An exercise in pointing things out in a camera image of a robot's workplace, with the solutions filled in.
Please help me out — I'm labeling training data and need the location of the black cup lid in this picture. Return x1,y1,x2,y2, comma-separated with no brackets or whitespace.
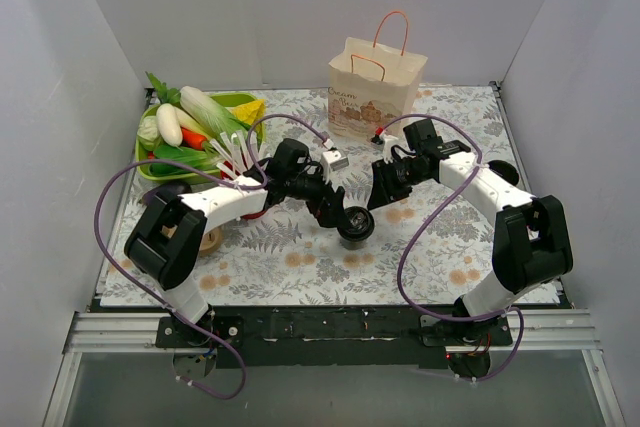
337,206,375,243

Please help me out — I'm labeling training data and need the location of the stack of dark plastic cups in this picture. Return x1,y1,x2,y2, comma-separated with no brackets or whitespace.
488,160,520,186

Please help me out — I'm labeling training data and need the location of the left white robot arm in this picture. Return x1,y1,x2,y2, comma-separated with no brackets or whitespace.
124,138,351,347

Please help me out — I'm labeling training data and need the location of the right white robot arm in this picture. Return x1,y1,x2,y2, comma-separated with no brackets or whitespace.
367,114,573,345

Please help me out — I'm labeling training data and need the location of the paper takeout bag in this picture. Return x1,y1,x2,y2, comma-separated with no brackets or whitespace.
327,31,428,142

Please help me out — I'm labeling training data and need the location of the floral table mat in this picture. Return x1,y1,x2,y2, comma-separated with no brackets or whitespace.
99,85,515,308

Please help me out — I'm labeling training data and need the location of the red straw holder cup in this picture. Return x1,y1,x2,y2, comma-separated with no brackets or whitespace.
241,211,266,220

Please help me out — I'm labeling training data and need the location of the brown cardboard cup carrier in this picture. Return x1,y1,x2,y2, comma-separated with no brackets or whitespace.
199,227,223,255

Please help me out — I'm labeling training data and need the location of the yellow toy leaf vegetable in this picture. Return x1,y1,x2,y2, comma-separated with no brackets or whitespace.
230,99,266,128

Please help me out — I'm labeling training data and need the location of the toy napa cabbage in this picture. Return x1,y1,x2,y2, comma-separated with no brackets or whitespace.
180,86,250,139

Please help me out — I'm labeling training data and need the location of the purple toy eggplant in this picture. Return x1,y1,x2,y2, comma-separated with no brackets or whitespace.
139,180,193,205

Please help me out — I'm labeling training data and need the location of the green vegetable basket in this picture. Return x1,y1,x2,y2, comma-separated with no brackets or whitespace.
135,91,266,185

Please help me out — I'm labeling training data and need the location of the white toy radish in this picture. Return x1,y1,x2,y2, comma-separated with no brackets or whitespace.
156,103,183,147

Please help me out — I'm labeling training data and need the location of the green toy cabbage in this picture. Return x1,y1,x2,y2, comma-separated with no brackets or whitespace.
137,115,162,152

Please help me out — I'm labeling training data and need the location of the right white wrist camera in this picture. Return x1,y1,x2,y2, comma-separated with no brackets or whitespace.
371,127,400,163

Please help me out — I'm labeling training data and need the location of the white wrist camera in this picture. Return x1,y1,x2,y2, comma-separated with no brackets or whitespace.
371,127,400,163
320,148,349,184

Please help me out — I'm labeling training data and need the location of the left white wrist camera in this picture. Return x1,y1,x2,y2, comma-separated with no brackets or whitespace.
320,148,349,184

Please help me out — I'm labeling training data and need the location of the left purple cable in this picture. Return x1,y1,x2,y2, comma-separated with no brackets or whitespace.
93,113,341,400

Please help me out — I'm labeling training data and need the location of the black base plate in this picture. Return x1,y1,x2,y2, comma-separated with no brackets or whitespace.
155,305,512,369

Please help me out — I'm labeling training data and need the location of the aluminium rail frame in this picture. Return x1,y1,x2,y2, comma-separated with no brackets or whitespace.
44,309,625,426

